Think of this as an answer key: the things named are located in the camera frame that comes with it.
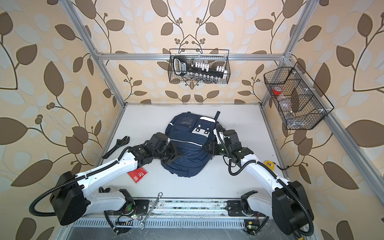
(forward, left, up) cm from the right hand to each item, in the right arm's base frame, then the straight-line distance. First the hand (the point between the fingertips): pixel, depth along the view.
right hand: (207, 148), depth 82 cm
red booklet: (-9, +40, -12) cm, 43 cm away
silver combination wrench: (-20, +27, -13) cm, 36 cm away
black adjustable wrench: (+13, +58, -12) cm, 60 cm away
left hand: (-4, +12, +4) cm, 13 cm away
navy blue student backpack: (+14, +11, -5) cm, 18 cm away
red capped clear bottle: (+28, -43, +17) cm, 54 cm away
